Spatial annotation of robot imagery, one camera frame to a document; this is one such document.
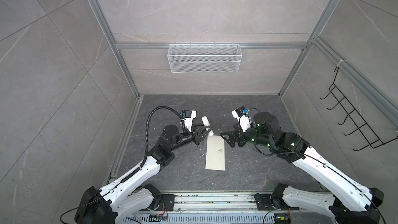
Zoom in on cream paper envelope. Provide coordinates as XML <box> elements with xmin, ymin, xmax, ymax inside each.
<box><xmin>205</xmin><ymin>135</ymin><xmax>225</xmax><ymax>171</ymax></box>

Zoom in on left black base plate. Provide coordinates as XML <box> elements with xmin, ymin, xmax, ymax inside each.
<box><xmin>150</xmin><ymin>194</ymin><xmax>176</xmax><ymax>212</ymax></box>

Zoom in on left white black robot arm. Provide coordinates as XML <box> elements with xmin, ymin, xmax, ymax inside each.
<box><xmin>74</xmin><ymin>124</ymin><xmax>211</xmax><ymax>224</ymax></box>

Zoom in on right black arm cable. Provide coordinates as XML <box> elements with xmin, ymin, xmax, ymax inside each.
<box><xmin>237</xmin><ymin>107</ymin><xmax>388</xmax><ymax>224</ymax></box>

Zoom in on aluminium frame profiles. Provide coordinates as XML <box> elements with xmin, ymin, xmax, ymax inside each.
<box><xmin>88</xmin><ymin>0</ymin><xmax>398</xmax><ymax>125</ymax></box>

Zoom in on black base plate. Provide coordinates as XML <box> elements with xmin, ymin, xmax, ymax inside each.
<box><xmin>150</xmin><ymin>194</ymin><xmax>176</xmax><ymax>212</ymax></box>
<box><xmin>254</xmin><ymin>194</ymin><xmax>299</xmax><ymax>211</ymax></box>

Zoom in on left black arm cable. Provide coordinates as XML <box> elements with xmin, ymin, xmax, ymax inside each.
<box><xmin>58</xmin><ymin>105</ymin><xmax>184</xmax><ymax>224</ymax></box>

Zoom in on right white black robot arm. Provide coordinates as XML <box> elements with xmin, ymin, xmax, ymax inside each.
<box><xmin>220</xmin><ymin>109</ymin><xmax>385</xmax><ymax>224</ymax></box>

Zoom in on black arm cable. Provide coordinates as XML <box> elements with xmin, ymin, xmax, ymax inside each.
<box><xmin>58</xmin><ymin>105</ymin><xmax>184</xmax><ymax>224</ymax></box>
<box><xmin>237</xmin><ymin>107</ymin><xmax>388</xmax><ymax>224</ymax></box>

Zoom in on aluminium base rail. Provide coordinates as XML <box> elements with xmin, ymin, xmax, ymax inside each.
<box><xmin>117</xmin><ymin>192</ymin><xmax>335</xmax><ymax>224</ymax></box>

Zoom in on black wire hook rack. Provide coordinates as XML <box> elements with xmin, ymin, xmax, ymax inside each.
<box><xmin>319</xmin><ymin>67</ymin><xmax>398</xmax><ymax>151</ymax></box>

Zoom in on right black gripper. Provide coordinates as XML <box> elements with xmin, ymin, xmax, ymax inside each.
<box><xmin>220</xmin><ymin>121</ymin><xmax>274</xmax><ymax>149</ymax></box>

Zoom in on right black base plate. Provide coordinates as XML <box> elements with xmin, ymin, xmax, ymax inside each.
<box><xmin>254</xmin><ymin>194</ymin><xmax>299</xmax><ymax>211</ymax></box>

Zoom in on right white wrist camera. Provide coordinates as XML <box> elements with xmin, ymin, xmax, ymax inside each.
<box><xmin>232</xmin><ymin>106</ymin><xmax>252</xmax><ymax>132</ymax></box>

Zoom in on white glue stick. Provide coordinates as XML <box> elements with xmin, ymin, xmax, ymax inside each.
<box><xmin>201</xmin><ymin>116</ymin><xmax>214</xmax><ymax>138</ymax></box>

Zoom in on white wire mesh basket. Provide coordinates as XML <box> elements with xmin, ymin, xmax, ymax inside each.
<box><xmin>167</xmin><ymin>44</ymin><xmax>243</xmax><ymax>73</ymax></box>

